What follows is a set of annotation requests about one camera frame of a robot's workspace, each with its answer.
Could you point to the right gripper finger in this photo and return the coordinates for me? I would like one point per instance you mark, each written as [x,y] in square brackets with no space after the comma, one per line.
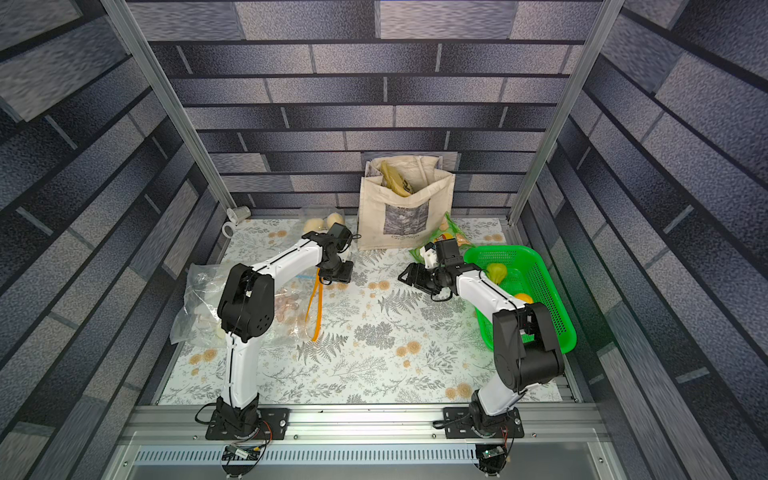
[421,282]
[415,271]

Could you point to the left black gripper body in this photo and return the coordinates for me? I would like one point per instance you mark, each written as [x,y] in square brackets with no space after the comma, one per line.
[339,270]

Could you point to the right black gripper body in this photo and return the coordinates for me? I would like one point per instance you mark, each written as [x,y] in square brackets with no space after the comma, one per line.
[424,278]

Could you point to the green fruit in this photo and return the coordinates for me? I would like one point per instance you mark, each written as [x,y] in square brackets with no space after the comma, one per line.
[496,272]

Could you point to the clear bag of buns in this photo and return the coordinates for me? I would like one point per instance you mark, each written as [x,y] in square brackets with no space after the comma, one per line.
[319,218]

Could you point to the yellow pear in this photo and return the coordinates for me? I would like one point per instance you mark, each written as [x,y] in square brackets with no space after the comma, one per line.
[524,298]

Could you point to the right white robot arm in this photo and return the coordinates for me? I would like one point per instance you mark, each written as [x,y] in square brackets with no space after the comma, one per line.
[526,347]

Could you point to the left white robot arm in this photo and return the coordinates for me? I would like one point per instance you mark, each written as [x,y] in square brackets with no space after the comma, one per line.
[247,305]

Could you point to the green chips bag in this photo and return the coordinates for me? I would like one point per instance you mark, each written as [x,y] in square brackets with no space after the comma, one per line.
[446,230]

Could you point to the beige canvas tote bag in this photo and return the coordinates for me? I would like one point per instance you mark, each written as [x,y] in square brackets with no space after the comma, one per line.
[388,221]

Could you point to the giraffe yellow toy package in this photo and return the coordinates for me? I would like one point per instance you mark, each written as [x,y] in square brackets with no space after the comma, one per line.
[289,314]

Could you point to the green plastic basket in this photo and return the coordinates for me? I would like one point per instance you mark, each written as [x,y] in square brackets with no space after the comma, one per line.
[527,274]

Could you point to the yellow snack packet in tote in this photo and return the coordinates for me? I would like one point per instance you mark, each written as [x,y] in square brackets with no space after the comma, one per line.
[393,180]

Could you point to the white cup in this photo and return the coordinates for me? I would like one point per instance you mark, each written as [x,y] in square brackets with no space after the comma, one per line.
[235,216]

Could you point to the right circuit board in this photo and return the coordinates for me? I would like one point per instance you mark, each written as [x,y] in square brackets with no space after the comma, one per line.
[491,459]

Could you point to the circuit board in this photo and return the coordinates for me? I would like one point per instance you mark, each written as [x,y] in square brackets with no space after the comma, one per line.
[243,453]
[491,459]

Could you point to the left circuit board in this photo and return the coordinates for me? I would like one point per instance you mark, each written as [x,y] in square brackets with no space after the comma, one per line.
[243,453]

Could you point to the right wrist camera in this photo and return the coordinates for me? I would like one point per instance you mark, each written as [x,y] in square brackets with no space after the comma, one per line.
[429,256]

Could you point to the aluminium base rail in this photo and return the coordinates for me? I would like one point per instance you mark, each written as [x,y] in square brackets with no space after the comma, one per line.
[337,435]

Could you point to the right aluminium frame post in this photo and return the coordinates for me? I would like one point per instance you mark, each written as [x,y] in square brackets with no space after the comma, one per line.
[595,41]

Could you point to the aluminium frame post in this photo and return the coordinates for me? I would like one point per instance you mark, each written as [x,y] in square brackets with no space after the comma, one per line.
[130,32]
[595,41]

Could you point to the left aluminium frame post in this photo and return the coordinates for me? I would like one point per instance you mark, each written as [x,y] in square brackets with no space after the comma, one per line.
[130,32]

